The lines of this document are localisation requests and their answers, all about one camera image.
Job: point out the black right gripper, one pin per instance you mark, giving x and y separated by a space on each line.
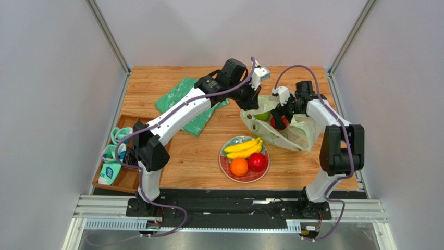
287 108

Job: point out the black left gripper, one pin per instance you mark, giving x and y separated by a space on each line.
251 103

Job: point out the red fake apple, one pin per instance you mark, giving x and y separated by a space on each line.
257 162
279 124

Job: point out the translucent avocado print plastic bag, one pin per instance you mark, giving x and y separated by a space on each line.
300 135

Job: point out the yellow fake banana bunch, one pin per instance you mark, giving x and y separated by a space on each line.
244 150

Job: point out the orange fake orange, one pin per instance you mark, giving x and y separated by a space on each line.
239 167

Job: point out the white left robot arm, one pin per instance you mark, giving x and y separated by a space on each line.
232 81

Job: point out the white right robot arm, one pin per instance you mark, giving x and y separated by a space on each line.
342 151

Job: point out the green fake apple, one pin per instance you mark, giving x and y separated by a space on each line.
263 116

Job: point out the floral red blue plate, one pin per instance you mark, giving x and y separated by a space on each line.
250 176

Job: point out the wooden compartment tray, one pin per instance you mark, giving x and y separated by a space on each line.
132 166

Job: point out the teal white sock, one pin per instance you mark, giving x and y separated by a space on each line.
111 168

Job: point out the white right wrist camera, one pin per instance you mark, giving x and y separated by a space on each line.
282 93

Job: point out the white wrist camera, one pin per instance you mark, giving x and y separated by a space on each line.
259 75
282 93

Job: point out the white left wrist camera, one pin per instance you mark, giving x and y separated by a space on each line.
259 75

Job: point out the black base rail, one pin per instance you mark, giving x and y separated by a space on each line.
232 209

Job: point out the aluminium frame rail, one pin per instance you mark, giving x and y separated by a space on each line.
109 213

